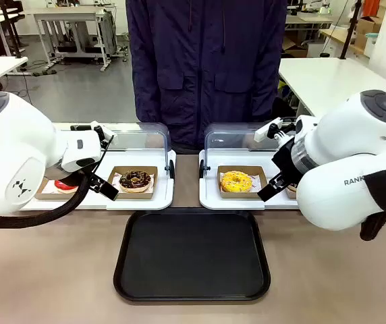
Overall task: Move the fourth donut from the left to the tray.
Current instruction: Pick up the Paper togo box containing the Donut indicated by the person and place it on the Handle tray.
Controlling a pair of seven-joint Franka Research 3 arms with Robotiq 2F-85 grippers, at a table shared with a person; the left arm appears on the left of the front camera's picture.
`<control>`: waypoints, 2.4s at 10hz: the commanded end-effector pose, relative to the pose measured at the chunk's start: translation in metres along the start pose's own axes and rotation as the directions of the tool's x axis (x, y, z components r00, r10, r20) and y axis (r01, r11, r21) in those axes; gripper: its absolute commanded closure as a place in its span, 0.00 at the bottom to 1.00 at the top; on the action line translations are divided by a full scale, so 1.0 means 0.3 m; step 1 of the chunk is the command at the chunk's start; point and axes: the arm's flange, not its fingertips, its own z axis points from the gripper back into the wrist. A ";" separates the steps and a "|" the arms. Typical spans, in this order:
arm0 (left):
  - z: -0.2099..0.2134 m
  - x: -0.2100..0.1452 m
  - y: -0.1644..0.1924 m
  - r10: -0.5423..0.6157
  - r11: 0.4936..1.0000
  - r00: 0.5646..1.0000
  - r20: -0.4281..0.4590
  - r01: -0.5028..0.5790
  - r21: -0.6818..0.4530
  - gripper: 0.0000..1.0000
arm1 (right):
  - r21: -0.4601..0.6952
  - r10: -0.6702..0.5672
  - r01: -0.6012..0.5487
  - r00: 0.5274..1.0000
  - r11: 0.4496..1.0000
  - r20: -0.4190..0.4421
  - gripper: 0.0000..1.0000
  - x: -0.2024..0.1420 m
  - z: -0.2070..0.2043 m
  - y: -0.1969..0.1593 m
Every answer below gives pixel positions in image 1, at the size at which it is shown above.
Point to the clear display case lid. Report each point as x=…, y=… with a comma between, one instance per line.
x=139, y=138
x=226, y=138

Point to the cardboard donut tray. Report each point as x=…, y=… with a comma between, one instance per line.
x=240, y=195
x=46, y=192
x=289, y=194
x=132, y=195

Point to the red glazed donut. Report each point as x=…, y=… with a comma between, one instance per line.
x=65, y=186

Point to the brown cardboard box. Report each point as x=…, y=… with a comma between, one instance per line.
x=368, y=30

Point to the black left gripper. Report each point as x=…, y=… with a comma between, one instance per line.
x=85, y=173

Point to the yellow sprinkled donut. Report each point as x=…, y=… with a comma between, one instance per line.
x=236, y=180

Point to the white display case base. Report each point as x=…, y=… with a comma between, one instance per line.
x=139, y=204
x=213, y=202

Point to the chocolate sprinkled donut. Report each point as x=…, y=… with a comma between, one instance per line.
x=135, y=180

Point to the white metal frame desk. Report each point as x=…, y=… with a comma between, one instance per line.
x=71, y=15

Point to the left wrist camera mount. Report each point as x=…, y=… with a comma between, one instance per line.
x=102, y=133

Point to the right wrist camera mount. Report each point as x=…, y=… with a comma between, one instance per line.
x=270, y=130

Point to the large white lab table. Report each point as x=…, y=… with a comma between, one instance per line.
x=328, y=81

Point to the person in navy coat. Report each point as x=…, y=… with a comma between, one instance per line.
x=206, y=67

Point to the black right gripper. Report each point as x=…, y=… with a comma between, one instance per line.
x=284, y=157

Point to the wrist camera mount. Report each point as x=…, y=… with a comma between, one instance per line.
x=102, y=133
x=270, y=130

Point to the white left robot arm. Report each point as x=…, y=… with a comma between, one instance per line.
x=10, y=152

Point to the black stand pole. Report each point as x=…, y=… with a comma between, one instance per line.
x=13, y=30
x=350, y=30

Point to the black serving tray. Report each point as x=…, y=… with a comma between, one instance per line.
x=191, y=256

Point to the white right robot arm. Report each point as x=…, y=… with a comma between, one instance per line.
x=348, y=152

